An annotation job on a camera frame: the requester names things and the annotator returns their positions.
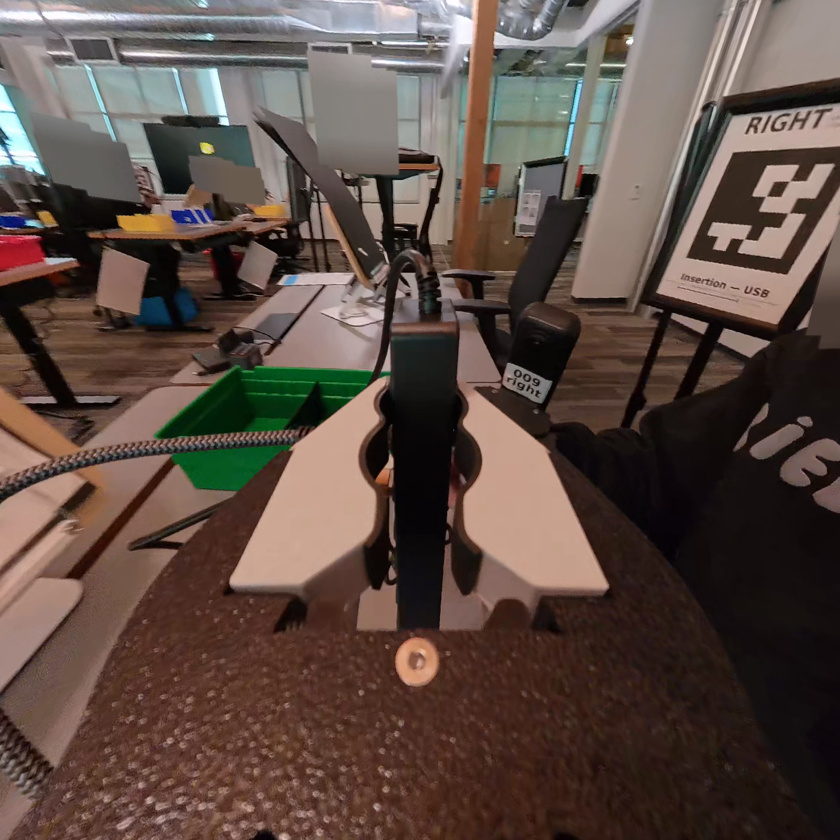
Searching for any braided usb cable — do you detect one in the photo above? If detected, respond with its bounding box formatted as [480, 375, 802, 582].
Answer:
[0, 425, 317, 798]

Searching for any black office chair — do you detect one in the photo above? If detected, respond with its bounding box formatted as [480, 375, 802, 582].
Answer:
[443, 196, 590, 371]

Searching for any wooden post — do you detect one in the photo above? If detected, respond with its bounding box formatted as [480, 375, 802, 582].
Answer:
[453, 0, 501, 299]

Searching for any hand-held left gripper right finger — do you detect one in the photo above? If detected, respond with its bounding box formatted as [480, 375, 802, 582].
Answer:
[449, 384, 610, 606]

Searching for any black easel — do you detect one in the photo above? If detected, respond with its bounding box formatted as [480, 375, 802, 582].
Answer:
[620, 307, 726, 429]

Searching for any battery charger dock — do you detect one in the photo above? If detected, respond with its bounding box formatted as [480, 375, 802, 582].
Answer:
[192, 328, 266, 375]

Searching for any wall television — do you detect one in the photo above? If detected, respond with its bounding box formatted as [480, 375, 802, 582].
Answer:
[143, 123, 256, 196]

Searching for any framed marker sign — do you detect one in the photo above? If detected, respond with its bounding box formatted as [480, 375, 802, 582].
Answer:
[640, 79, 840, 342]

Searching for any black document stand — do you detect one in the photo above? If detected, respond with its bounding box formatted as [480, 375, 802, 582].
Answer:
[252, 108, 395, 322]

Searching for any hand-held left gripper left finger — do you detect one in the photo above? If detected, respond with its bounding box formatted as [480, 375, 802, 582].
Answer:
[228, 377, 395, 602]

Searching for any green plastic bin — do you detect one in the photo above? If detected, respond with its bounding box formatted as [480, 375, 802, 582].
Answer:
[154, 365, 395, 492]

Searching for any blue bag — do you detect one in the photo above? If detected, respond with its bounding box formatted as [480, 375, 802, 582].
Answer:
[134, 292, 199, 329]

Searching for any red plastic bin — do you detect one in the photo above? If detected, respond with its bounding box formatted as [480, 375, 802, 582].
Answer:
[0, 235, 46, 271]

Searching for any dark green power bank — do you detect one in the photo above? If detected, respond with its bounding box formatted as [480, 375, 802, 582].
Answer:
[388, 298, 460, 632]

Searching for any black usb cable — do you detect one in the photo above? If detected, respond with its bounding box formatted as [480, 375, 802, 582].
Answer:
[366, 248, 442, 388]

